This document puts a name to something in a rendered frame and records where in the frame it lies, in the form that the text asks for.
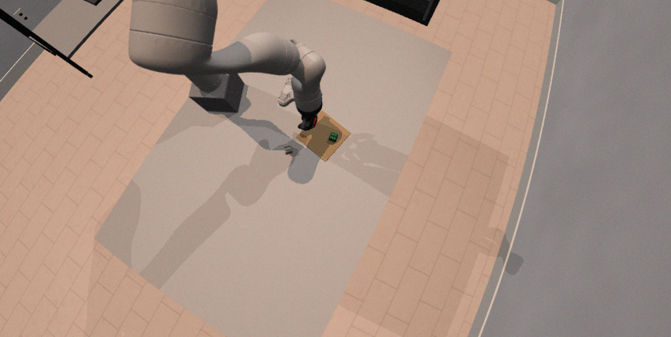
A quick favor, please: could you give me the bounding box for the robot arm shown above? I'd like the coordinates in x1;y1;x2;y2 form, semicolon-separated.
128;0;326;112

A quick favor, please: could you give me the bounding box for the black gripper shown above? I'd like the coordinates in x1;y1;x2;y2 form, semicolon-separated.
296;103;323;131

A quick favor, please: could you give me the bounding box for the tan flat mat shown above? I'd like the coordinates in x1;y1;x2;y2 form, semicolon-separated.
297;110;351;161

